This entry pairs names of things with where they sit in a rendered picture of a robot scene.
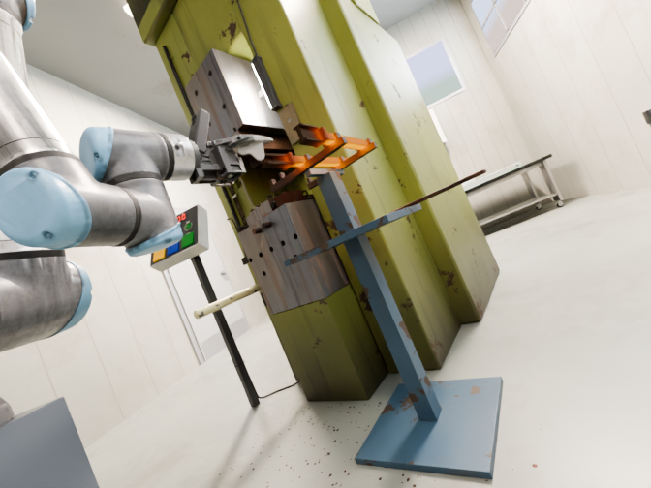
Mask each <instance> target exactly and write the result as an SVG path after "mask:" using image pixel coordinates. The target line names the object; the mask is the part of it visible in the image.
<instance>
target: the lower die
mask: <svg viewBox="0 0 651 488"><path fill-rule="evenodd" d="M272 203H273V199H268V200H267V201H266V202H261V206H260V207H259V208H257V207H255V208H256V209H255V210H253V211H252V212H250V216H248V217H247V218H245V219H246V221H247V223H248V226H249V227H250V226H252V225H253V224H255V223H256V222H258V221H259V220H260V219H261V218H262V217H263V216H262V215H264V214H267V213H269V212H272V211H274V210H275V209H276V208H272V207H271V204H272Z"/></svg>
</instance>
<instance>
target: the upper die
mask: <svg viewBox="0 0 651 488"><path fill-rule="evenodd" d="M239 135H252V136H262V137H270V138H272V139H273V142H270V143H266V144H263V149H264V153H288V152H292V153H293V154H295V152H294V150H293V148H292V145H291V143H290V141H289V138H288V136H286V135H277V134H269V133H261V132H252V131H243V130H237V131H236V132H235V133H234V134H233V135H232V137H233V136H239ZM233 151H236V154H237V156H238V157H241V159H242V162H243V164H244V167H245V168H249V167H250V166H251V164H250V162H249V159H250V158H251V157H252V155H244V156H243V155H240V154H238V152H237V147H236V148H234V149H233Z"/></svg>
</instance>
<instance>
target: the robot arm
mask: <svg viewBox="0 0 651 488"><path fill-rule="evenodd" d="M35 15H36V6H35V0H0V352H3V351H8V350H11V349H14V348H17V347H21V346H24V345H27V344H30V343H33V342H37V341H40V340H44V339H47V338H50V337H53V336H55V335H57V334H58V333H61V332H63V331H66V330H68V329H70V328H72V327H74V326H75V325H77V324H78V323H79V322H80V321H81V320H82V319H83V318H84V316H85V315H86V314H87V312H88V310H89V308H90V305H91V302H92V294H91V291H92V284H91V281H90V278H89V276H88V274H87V273H86V271H85V270H84V269H83V268H82V267H81V266H79V265H76V264H75V263H74V262H71V261H68V260H67V258H66V252H65V249H70V248H74V247H102V246H110V247H125V248H126V249H125V252H126V253H127V254H128V255H129V256H130V257H140V256H144V255H148V254H151V253H154V252H157V251H160V250H163V249H165V248H168V247H169V246H171V245H174V244H175V243H177V242H179V241H180V240H181V239H182V237H183V233H182V230H181V227H180V222H178V220H177V217H176V214H175V212H174V209H173V207H172V204H171V200H170V197H169V195H168V192H167V189H166V187H165V184H164V182H163V181H185V180H188V179H189V181H190V183H191V184H210V186H211V187H220V186H231V185H230V183H233V184H234V181H235V180H236V179H237V178H239V177H240V176H241V175H242V174H243V173H244V172H246V170H245V167H244V164H243V162H242V159H241V157H238V156H237V154H236V151H233V149H234V148H236V147H237V152H238V154H240V155H243V156H244V155H252V156H253V157H254V158H255V159H256V160H258V161H262V160H263V159H264V144H266V143H270V142H273V139H272V138H270V137H262V136H252V135H239V136H233V137H228V138H223V139H216V140H213V141H212V142H210V141H207V134H208V126H209V118H210V114H209V113H208V112H206V111H204V110H203V109H199V111H198V112H197V113H196V114H195V115H194V116H193V117H192V119H191V127H190V133H189V139H188V138H186V137H185V136H183V135H176V134H166V133H156V132H147V131H137V130H127V129H118V128H112V126H108V127H88V128H86V129H85V130H84V131H83V132H82V135H81V136H80V140H79V147H78V154H79V157H78V156H77V155H75V154H74V152H73V151H72V150H71V148H70V147H69V145H68V144H67V143H66V141H65V140H64V139H63V138H62V137H61V135H60V134H59V133H58V131H57V130H56V128H55V127H54V126H53V124H52V123H51V121H50V120H49V119H48V117H47V116H46V114H45V113H44V111H43V110H42V109H41V107H40V106H39V104H38V103H37V102H36V100H35V99H34V98H33V96H32V95H31V93H30V92H29V85H28V78H27V72H26V65H25V58H24V51H23V44H22V38H21V36H22V34H24V33H25V32H27V31H28V30H29V29H30V28H31V26H32V24H33V22H32V21H31V19H32V18H35ZM219 183H221V184H220V185H217V184H219Z"/></svg>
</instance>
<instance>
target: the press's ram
mask: <svg viewBox="0 0 651 488"><path fill-rule="evenodd" d="M185 91H186V93H187V96H188V98H189V101H190V103H191V105H192V108H193V110H194V112H195V114H196V113H197V112H198V111H199V109H203V110H204V111H206V112H208V113H209V114H210V118H209V126H208V134H207V141H210V142H212V141H213V140H216V139H223V138H228V137H231V136H232V135H233V134H234V133H235V132H236V131H237V130H243V131H252V132H261V133H269V134H277V135H287V134H286V131H285V129H284V127H283V124H282V122H281V120H280V117H279V115H278V113H277V111H272V110H271V107H270V105H269V102H268V100H267V98H266V95H265V93H264V90H263V88H262V86H261V83H260V81H259V79H258V76H257V74H256V72H255V69H254V67H253V64H251V62H249V61H246V60H243V59H241V58H238V57H235V56H232V55H229V54H227V53H225V52H222V51H219V50H216V49H213V48H212V49H211V50H210V51H209V52H208V54H207V55H206V57H205V58H204V60H203V61H202V63H201V65H200V66H199V68H198V69H197V71H196V72H195V74H194V75H193V77H192V78H191V79H190V81H189V82H188V84H187V85H186V87H185Z"/></svg>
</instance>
